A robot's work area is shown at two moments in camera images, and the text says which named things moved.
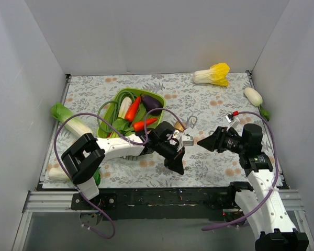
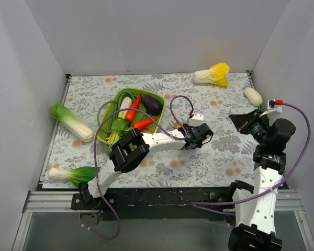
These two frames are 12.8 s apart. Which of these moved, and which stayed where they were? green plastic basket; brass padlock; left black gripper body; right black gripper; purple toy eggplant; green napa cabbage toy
Moved: left black gripper body; right black gripper
Stayed: purple toy eggplant; green plastic basket; green napa cabbage toy; brass padlock
